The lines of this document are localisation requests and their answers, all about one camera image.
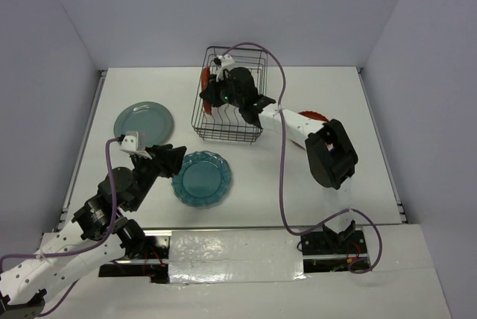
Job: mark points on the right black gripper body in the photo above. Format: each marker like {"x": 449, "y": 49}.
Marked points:
{"x": 226, "y": 95}

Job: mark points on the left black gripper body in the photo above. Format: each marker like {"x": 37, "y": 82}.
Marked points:
{"x": 147, "y": 171}

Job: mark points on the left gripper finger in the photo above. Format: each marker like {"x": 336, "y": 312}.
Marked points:
{"x": 168, "y": 171}
{"x": 168, "y": 156}

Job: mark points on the red plate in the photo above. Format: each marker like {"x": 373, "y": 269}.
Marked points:
{"x": 204, "y": 81}

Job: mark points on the light green plate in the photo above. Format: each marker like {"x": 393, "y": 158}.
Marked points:
{"x": 151, "y": 118}

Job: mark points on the teal embossed plate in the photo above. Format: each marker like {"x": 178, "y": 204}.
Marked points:
{"x": 204, "y": 180}

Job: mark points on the small orange scalloped plate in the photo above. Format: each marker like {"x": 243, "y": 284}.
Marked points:
{"x": 313, "y": 115}

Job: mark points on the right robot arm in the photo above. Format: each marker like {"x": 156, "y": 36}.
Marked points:
{"x": 331, "y": 156}

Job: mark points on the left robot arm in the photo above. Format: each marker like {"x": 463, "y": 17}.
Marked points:
{"x": 97, "y": 234}

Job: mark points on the silver foil cover panel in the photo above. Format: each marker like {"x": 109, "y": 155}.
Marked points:
{"x": 233, "y": 256}

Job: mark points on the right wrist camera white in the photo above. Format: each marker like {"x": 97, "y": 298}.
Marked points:
{"x": 220, "y": 64}

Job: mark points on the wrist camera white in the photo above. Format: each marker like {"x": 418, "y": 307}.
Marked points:
{"x": 133, "y": 144}
{"x": 220, "y": 64}

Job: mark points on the wire dish rack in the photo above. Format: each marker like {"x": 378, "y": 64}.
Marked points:
{"x": 225, "y": 123}

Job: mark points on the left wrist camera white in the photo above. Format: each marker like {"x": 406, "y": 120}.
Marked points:
{"x": 133, "y": 144}

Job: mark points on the black mounting rail base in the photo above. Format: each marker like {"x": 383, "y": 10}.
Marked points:
{"x": 318, "y": 257}

